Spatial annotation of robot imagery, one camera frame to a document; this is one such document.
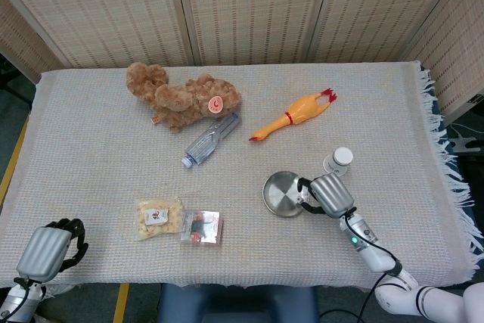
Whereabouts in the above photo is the clear bag of red-black parts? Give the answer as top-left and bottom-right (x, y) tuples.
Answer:
(178, 209), (225, 247)

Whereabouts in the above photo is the beige woven fringed tablecloth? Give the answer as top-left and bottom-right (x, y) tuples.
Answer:
(0, 60), (484, 293)

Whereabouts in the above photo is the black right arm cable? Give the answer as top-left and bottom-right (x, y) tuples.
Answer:
(339, 207), (404, 323)

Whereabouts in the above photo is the yellow rubber chicken toy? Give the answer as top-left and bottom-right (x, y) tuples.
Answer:
(248, 88), (339, 143)

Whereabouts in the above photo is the round stainless steel plate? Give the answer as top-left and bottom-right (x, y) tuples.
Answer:
(262, 171), (309, 219)

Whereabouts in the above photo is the woven folding screen panel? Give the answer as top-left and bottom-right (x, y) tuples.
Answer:
(172, 0), (337, 67)
(402, 0), (484, 127)
(0, 0), (200, 70)
(306, 0), (472, 65)
(0, 0), (73, 85)

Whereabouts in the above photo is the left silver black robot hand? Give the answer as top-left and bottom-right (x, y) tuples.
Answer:
(15, 218), (90, 283)

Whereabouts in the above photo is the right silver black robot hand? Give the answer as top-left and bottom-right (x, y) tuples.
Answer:
(296, 172), (356, 220)

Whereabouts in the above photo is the white paper cup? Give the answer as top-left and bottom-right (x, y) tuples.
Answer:
(322, 146), (354, 177)

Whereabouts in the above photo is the clear plastic water bottle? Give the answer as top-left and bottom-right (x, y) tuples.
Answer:
(181, 112), (243, 168)

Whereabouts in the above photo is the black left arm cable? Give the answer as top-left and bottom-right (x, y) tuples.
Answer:
(0, 278), (41, 320)

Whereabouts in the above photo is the white metal stand foot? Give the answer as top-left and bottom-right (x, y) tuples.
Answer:
(451, 126), (484, 156)

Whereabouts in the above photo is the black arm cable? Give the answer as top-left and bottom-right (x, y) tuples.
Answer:
(339, 207), (404, 323)
(0, 278), (41, 320)

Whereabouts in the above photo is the clear bag of yellow snacks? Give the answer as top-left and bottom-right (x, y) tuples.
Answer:
(135, 196), (185, 241)

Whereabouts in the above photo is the brown plush teddy bear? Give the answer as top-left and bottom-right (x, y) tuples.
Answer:
(126, 61), (243, 134)

